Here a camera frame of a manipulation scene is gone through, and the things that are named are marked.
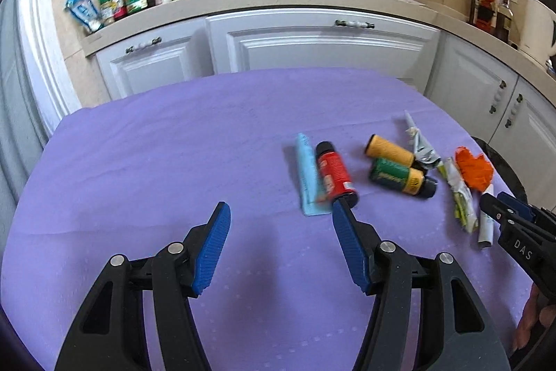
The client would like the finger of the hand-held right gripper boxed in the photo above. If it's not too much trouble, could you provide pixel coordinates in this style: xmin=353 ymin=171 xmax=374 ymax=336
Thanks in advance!
xmin=499 ymin=192 xmax=556 ymax=229
xmin=479 ymin=193 xmax=522 ymax=233

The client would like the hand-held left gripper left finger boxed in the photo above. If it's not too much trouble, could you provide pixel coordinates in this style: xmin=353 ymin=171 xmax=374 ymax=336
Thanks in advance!
xmin=54 ymin=201 xmax=232 ymax=371

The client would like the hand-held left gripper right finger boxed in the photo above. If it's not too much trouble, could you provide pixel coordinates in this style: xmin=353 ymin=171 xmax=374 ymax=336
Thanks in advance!
xmin=331 ymin=199 xmax=512 ymax=371

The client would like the slim white sachet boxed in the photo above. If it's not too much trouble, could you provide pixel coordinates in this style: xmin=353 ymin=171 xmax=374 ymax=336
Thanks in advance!
xmin=477 ymin=184 xmax=496 ymax=249

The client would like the green white wrapper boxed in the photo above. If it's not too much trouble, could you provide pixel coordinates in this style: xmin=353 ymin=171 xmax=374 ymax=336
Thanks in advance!
xmin=441 ymin=157 xmax=479 ymax=233

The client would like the orange plastic bag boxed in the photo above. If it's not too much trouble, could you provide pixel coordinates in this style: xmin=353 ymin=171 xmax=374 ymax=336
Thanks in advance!
xmin=455 ymin=146 xmax=495 ymax=193

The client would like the red bottle black cap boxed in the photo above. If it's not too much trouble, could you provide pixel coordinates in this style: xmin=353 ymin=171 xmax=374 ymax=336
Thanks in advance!
xmin=315 ymin=140 xmax=360 ymax=207

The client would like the light blue wrapper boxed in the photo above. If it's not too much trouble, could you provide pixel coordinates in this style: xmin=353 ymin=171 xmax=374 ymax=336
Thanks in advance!
xmin=295 ymin=133 xmax=332 ymax=217

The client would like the green bottle black cap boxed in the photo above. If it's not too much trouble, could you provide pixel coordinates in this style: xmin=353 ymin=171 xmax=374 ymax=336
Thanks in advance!
xmin=369 ymin=158 xmax=438 ymax=199

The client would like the silver foil wrapper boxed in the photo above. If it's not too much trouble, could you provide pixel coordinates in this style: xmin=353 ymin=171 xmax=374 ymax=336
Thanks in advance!
xmin=404 ymin=110 xmax=441 ymax=169

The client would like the yellow bottle black cap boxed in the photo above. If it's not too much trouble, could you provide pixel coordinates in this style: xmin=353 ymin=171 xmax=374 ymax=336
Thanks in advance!
xmin=364 ymin=134 xmax=415 ymax=168

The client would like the person's right hand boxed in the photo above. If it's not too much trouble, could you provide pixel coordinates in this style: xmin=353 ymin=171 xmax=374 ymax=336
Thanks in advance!
xmin=515 ymin=282 xmax=550 ymax=354

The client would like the purple tablecloth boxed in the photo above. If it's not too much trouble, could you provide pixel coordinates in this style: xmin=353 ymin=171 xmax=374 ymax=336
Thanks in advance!
xmin=0 ymin=67 xmax=539 ymax=371

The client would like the white electric kettle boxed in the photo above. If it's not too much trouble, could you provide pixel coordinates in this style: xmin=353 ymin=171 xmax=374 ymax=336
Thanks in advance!
xmin=519 ymin=0 xmax=556 ymax=63

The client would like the dark sauce bottle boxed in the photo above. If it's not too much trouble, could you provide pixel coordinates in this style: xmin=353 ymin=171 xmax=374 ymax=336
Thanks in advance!
xmin=494 ymin=0 xmax=514 ymax=43

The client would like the red black box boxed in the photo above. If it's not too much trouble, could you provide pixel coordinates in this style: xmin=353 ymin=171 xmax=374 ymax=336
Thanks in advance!
xmin=475 ymin=0 xmax=497 ymax=32

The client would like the wide white cabinet door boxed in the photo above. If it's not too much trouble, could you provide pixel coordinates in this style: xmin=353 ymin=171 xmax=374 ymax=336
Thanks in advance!
xmin=205 ymin=8 xmax=441 ymax=91

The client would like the blue white packet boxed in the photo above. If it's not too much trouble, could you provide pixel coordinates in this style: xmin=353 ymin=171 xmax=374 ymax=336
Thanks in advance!
xmin=65 ymin=0 xmax=105 ymax=33

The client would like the white door frame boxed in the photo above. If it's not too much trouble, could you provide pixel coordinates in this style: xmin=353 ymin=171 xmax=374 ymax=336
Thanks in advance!
xmin=0 ymin=0 xmax=85 ymax=150

